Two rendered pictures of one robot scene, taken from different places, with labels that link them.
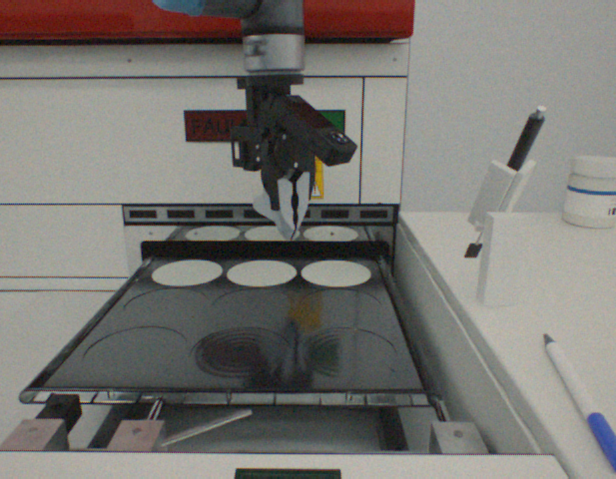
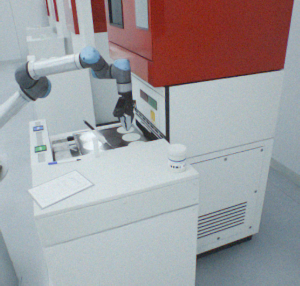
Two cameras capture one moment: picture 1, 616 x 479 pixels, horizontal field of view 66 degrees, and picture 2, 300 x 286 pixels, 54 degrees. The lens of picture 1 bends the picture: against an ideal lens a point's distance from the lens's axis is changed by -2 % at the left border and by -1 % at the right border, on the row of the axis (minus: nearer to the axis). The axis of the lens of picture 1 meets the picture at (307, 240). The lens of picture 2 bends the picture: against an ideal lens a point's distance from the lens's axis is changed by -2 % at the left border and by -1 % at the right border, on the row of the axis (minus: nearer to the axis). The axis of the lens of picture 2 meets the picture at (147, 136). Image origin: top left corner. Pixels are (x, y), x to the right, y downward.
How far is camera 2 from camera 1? 143 cm
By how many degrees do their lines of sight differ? 64
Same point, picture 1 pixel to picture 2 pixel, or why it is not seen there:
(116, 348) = (88, 135)
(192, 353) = (89, 141)
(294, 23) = (119, 81)
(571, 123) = not seen: outside the picture
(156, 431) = (65, 144)
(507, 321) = (88, 157)
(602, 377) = (70, 164)
